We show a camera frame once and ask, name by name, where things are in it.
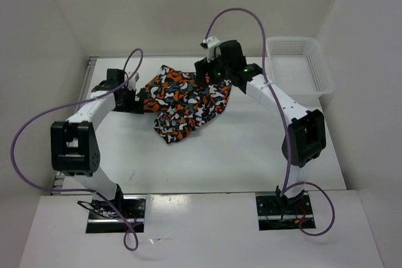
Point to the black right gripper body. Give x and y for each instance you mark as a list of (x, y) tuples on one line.
[(217, 69)]

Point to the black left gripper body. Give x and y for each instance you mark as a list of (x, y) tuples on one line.
[(129, 104)]

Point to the orange camouflage shorts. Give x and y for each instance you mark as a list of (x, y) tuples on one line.
[(180, 104)]

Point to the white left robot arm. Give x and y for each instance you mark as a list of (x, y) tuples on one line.
[(102, 94)]

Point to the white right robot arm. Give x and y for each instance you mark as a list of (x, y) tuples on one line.
[(304, 129)]

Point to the white plastic basket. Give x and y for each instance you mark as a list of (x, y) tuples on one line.
[(298, 66)]

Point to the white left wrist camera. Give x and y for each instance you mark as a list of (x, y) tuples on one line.
[(131, 80)]

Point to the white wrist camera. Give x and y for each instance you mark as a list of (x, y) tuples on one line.
[(131, 80), (211, 44)]

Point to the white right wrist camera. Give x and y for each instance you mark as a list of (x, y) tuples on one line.
[(211, 44)]

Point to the aluminium table edge rail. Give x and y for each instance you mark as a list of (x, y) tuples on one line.
[(74, 148)]

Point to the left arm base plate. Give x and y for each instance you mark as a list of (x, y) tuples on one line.
[(103, 219)]

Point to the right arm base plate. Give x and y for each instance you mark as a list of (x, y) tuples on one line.
[(273, 217)]

